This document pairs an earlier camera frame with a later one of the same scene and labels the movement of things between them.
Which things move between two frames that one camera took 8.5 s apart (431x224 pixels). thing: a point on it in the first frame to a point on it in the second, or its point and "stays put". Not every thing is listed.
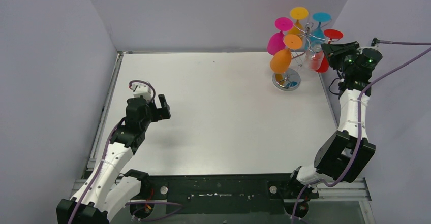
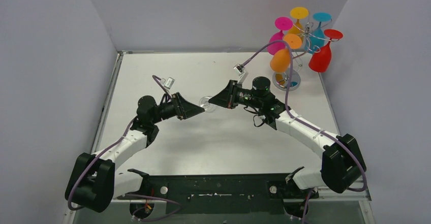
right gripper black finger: x=336 y=52 to x=228 y=97
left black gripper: x=156 y=111 to x=180 y=106
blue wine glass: x=317 y=37 stays put
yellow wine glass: x=298 y=12 stays put
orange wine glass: x=281 y=60 stays put
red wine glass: x=330 y=34 stays put
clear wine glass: x=315 y=56 to x=204 y=102
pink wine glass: x=275 y=41 stays put
